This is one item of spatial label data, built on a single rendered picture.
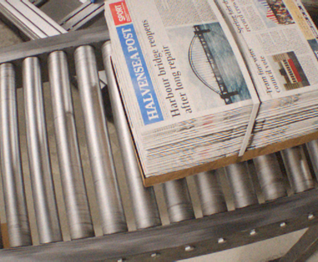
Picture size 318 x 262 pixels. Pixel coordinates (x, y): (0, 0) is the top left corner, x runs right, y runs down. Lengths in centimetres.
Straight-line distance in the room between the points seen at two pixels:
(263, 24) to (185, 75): 19
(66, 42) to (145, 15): 33
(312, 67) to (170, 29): 26
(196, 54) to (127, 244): 37
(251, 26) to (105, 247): 48
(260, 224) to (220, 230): 8
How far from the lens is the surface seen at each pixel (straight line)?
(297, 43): 92
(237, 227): 97
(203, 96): 82
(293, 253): 153
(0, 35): 236
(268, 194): 102
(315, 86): 87
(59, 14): 207
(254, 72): 86
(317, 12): 176
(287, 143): 103
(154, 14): 92
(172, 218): 98
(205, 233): 96
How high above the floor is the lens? 172
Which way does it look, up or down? 61 degrees down
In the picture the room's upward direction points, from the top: 1 degrees counter-clockwise
